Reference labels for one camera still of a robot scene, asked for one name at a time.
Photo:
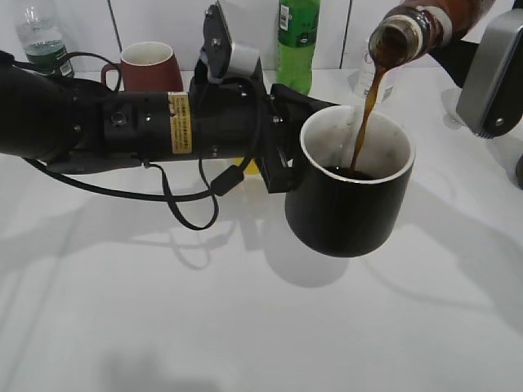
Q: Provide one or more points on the black ceramic mug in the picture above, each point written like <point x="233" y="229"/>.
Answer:
<point x="348" y="215"/>

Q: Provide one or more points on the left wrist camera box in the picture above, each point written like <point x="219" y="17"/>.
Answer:
<point x="227" y="51"/>

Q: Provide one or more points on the Cestbon water bottle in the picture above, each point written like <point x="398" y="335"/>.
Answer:
<point x="40" y="35"/>

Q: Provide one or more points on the white ceramic mug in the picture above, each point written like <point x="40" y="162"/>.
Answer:
<point x="460" y="108"/>

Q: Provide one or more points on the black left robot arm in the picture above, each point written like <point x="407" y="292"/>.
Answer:
<point x="75" y="126"/>

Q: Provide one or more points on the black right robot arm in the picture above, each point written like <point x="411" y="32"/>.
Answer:
<point x="456" y="59"/>

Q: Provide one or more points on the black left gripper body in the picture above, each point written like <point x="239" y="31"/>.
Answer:
<point x="240" y="118"/>

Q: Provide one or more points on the white milk bottle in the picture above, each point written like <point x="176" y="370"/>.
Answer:
<point x="366" y="75"/>

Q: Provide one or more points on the yellow paper cup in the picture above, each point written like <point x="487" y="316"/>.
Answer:
<point x="251" y="169"/>

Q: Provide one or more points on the red-brown ceramic mug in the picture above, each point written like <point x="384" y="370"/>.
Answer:
<point x="150" y="67"/>

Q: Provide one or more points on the brown Nescafe coffee bottle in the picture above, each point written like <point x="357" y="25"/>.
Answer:
<point x="413" y="28"/>

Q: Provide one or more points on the green soda bottle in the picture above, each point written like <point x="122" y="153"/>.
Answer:
<point x="297" y="33"/>

